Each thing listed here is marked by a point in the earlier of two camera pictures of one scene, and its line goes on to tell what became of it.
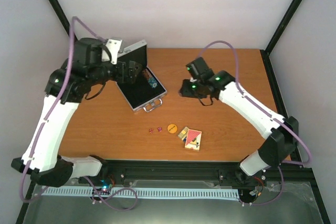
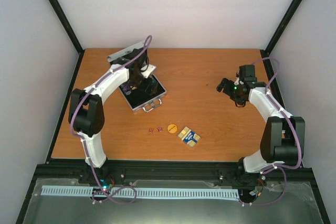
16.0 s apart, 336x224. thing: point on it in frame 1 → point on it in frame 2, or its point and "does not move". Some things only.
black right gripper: x=185 y=91 → x=240 y=101
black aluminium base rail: x=298 y=170 does not move
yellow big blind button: x=172 y=128 does not move
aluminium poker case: x=147 y=92 does not move
